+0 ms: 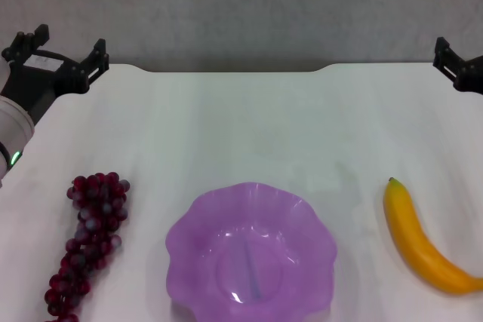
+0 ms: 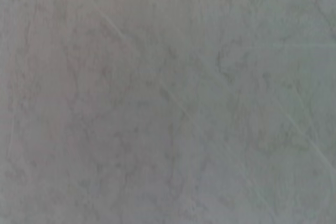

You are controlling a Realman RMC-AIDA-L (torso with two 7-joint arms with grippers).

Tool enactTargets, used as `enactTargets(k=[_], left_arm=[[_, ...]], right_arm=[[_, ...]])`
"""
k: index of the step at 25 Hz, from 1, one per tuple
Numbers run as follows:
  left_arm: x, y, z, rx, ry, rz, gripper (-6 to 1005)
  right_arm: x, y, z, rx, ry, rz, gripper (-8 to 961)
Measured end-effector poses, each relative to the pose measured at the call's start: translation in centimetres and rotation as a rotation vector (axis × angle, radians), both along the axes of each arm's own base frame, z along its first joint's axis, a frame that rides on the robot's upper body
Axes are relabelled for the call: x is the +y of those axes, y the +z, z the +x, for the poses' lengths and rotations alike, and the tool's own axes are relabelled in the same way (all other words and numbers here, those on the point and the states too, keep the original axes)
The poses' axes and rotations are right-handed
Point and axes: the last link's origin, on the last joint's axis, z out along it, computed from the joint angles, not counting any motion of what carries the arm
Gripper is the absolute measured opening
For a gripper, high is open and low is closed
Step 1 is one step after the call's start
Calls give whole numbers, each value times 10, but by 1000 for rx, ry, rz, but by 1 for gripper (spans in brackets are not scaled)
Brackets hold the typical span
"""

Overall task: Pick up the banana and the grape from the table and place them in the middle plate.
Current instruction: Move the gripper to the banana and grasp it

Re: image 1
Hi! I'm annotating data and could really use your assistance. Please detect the purple wavy plastic plate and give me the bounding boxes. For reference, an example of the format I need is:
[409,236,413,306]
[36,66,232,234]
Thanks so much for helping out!
[165,181,338,322]

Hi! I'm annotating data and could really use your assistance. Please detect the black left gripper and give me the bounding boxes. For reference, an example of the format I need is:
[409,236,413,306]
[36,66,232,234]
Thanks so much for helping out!
[0,23,111,124]

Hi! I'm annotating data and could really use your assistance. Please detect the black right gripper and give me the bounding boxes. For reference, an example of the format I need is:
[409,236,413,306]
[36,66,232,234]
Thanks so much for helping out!
[432,36,483,94]

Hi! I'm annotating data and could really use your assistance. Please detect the dark red grape bunch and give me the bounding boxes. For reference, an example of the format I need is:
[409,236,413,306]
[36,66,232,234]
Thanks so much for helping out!
[44,171,132,322]

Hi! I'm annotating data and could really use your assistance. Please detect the yellow banana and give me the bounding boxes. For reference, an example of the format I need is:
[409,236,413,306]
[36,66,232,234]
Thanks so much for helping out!
[383,176,483,296]

